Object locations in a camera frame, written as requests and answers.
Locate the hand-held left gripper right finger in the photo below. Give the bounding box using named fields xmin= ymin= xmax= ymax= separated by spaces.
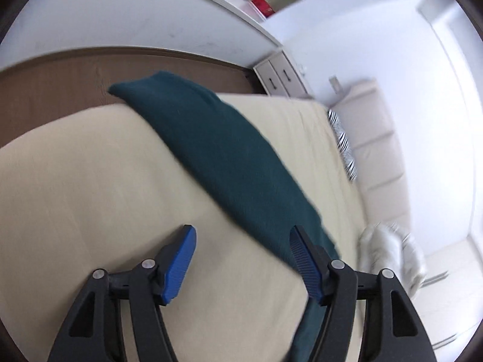
xmin=289 ymin=225 xmax=438 ymax=362

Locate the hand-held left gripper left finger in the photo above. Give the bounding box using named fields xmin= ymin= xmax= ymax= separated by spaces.
xmin=47 ymin=224 xmax=197 ymax=362

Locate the dark teal garment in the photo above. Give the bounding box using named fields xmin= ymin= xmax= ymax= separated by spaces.
xmin=108 ymin=70 xmax=340 ymax=362

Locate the white pillow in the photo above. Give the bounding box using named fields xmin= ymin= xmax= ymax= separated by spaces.
xmin=357 ymin=223 xmax=428 ymax=295

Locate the cream bed sheet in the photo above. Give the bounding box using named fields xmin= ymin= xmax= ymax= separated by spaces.
xmin=0 ymin=92 xmax=368 ymax=362

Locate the zebra striped cushion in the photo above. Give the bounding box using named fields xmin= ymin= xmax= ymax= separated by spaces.
xmin=326 ymin=109 xmax=358 ymax=182

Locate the cream padded headboard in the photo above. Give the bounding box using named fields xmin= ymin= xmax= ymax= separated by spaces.
xmin=332 ymin=79 xmax=416 ymax=234

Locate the cream bedside cabinet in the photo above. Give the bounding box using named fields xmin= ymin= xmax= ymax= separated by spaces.
xmin=411 ymin=234 xmax=483 ymax=362

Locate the white drawer cabinet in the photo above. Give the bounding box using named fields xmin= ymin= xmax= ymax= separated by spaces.
xmin=254 ymin=51 xmax=314 ymax=99

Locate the white window ledge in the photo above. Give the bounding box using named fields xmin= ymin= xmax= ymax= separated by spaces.
xmin=0 ymin=0 xmax=283 ymax=72

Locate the red box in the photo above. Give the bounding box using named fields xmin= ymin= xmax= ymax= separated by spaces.
xmin=251 ymin=0 xmax=275 ymax=18

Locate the brown bed frame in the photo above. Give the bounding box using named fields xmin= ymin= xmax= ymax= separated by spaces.
xmin=0 ymin=47 xmax=265 ymax=148

